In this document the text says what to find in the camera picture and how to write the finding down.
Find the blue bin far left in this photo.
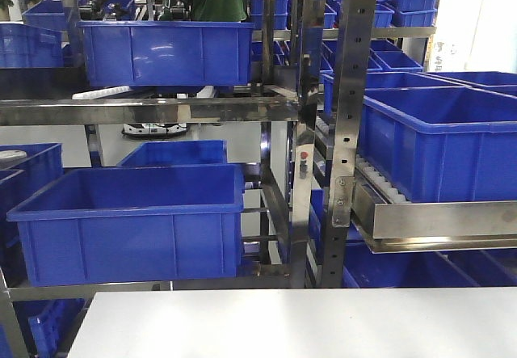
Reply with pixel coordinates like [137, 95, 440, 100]
[1, 143, 64, 248]

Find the blue crate bottom left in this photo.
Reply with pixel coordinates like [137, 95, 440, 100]
[14, 298, 85, 357]

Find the blue bin upper shelf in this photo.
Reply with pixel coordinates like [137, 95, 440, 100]
[78, 20, 254, 86]

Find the blue bin bottom right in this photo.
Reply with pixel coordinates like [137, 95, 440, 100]
[342, 242, 516, 289]

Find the large blue bin right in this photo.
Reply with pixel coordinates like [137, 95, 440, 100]
[359, 87, 516, 203]

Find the blue bin upper left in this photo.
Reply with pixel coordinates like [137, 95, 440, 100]
[1, 22, 64, 69]

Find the steel shelving rack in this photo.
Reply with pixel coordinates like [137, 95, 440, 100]
[0, 0, 517, 358]

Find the blue bin behind lower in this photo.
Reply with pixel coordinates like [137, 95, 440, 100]
[117, 140, 227, 167]

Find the white roller track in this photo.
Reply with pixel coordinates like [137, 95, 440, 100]
[315, 114, 410, 204]

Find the blue bin lower left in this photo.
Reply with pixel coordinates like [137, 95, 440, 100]
[7, 163, 245, 287]

